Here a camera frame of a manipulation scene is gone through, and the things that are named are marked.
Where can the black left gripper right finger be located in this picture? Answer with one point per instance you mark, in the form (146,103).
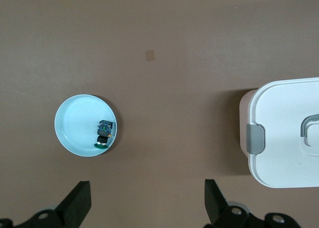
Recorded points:
(216,208)

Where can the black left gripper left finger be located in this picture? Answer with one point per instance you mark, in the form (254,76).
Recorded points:
(74,203)

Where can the white lidded box grey latches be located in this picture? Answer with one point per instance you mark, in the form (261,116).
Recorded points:
(279,128)

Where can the light blue round plate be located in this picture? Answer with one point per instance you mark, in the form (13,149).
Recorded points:
(77,123)

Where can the small brown tape patch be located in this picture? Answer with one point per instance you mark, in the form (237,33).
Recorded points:
(150,55)

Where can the green push-button switch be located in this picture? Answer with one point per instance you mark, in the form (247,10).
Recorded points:
(104,132)

